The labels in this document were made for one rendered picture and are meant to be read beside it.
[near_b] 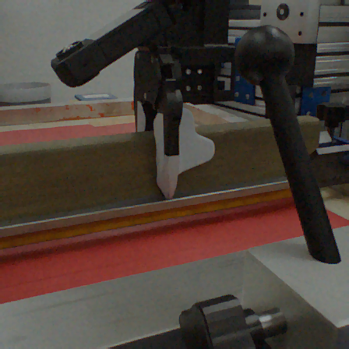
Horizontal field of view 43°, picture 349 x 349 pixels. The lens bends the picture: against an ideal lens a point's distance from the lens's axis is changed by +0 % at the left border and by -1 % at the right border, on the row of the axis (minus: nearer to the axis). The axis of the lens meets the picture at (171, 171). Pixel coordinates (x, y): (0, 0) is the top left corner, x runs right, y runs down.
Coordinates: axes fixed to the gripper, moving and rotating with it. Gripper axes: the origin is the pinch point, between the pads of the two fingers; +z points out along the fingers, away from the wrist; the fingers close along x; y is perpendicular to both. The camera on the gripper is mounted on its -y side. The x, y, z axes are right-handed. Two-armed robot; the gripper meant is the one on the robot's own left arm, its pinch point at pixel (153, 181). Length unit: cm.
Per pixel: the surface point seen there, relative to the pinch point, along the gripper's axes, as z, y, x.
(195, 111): 2, 26, 43
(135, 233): 5.3, -2.5, -0.9
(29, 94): 38, 16, 313
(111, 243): 5.3, -5.5, -2.1
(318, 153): -1.9, 18.7, -3.4
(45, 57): 15, 37, 368
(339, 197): 5.0, 24.6, -1.6
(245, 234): 5.2, 8.1, -5.8
